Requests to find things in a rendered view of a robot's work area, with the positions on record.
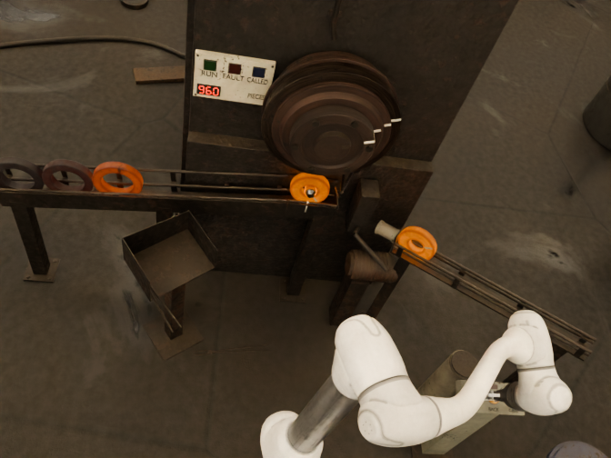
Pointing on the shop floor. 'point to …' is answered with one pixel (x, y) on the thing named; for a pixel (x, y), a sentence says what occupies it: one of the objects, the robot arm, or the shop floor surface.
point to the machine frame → (424, 131)
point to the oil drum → (600, 115)
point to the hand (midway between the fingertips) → (486, 395)
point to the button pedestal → (438, 448)
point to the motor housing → (359, 282)
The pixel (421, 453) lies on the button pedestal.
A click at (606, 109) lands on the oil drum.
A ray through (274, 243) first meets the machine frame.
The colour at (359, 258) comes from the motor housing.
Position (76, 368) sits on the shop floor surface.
